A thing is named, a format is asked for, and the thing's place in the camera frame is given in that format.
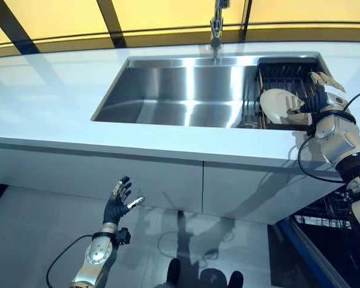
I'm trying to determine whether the black robot left foot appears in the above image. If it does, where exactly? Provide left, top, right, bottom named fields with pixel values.
left=166, top=258, right=181, bottom=288

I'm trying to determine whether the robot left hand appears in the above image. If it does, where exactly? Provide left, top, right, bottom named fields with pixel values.
left=103, top=176, right=146, bottom=226

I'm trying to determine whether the stainless steel sink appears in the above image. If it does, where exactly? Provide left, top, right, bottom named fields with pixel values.
left=90, top=51, right=332, bottom=133

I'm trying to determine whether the black robot right foot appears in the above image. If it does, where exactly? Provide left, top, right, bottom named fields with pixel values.
left=227, top=271, right=245, bottom=288

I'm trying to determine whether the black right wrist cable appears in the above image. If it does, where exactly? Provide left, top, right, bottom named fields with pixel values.
left=298, top=89, right=360, bottom=184

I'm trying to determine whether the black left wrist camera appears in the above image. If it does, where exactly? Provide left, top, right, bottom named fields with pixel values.
left=115, top=227, right=131, bottom=245

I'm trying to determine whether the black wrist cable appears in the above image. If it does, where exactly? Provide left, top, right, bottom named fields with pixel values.
left=298, top=89, right=360, bottom=184
left=45, top=234, right=94, bottom=286

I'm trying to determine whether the black wire dish rack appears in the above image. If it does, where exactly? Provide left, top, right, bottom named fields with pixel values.
left=254, top=56, right=331, bottom=131

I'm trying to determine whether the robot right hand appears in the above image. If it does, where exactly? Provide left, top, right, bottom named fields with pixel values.
left=286, top=71, right=348, bottom=116

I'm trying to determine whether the cream ceramic plate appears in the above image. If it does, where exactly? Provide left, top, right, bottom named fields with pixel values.
left=259, top=88, right=306, bottom=124

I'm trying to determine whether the grey cabinet door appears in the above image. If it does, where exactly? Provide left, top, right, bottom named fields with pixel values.
left=0, top=143, right=115, bottom=202
left=202, top=160, right=346, bottom=225
left=86, top=154, right=205, bottom=214

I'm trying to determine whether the black robot foot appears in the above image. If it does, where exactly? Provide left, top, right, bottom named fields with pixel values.
left=166, top=258, right=181, bottom=288
left=227, top=271, right=245, bottom=288

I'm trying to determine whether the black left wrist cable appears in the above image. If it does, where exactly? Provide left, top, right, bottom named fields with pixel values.
left=45, top=234, right=94, bottom=286

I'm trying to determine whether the chrome gooseneck kitchen faucet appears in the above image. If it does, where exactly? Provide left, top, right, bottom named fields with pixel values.
left=209, top=0, right=230, bottom=62

